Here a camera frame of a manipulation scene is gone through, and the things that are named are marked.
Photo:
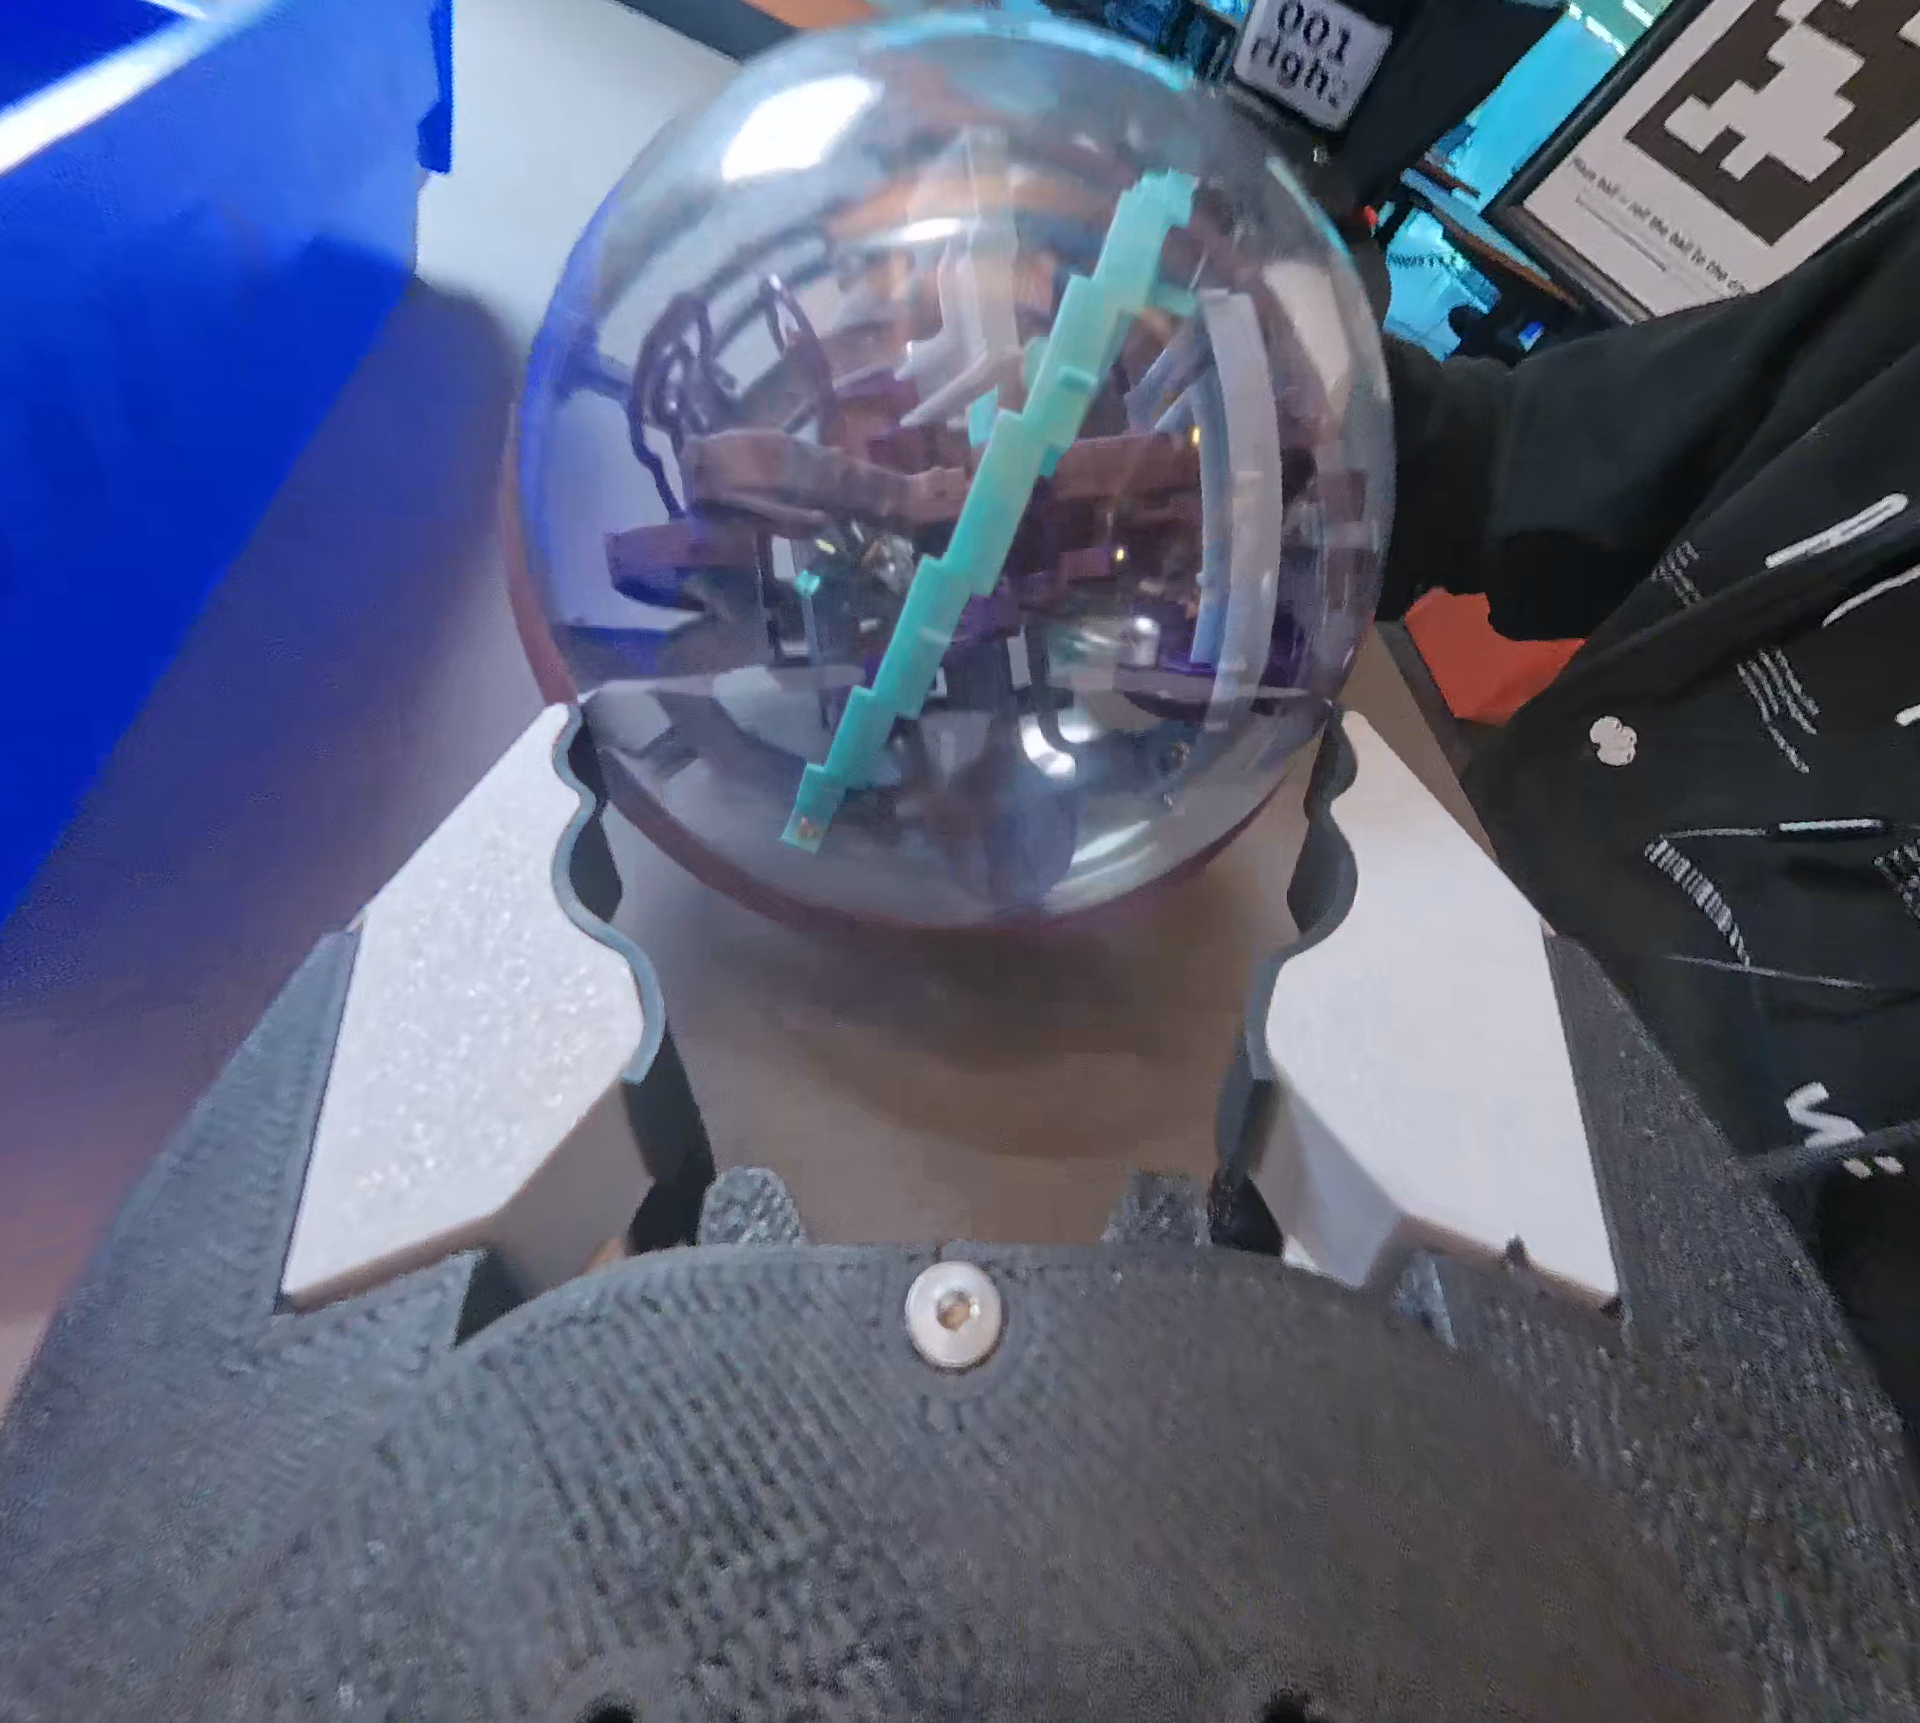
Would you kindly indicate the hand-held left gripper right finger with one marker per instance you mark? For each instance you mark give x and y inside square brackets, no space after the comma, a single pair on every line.
[1441,1064]

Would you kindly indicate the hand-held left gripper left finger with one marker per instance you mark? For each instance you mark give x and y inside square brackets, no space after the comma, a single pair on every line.
[451,1064]

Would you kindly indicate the clear maze ball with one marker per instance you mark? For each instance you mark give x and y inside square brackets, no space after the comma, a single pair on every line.
[931,464]

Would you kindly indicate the person's right forearm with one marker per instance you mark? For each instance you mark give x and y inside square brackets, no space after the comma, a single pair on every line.
[1620,464]

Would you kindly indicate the person's black clothing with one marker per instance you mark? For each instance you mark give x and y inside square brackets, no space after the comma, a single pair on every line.
[1740,854]

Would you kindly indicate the blue plastic tray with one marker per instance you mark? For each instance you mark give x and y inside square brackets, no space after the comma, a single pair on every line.
[180,314]

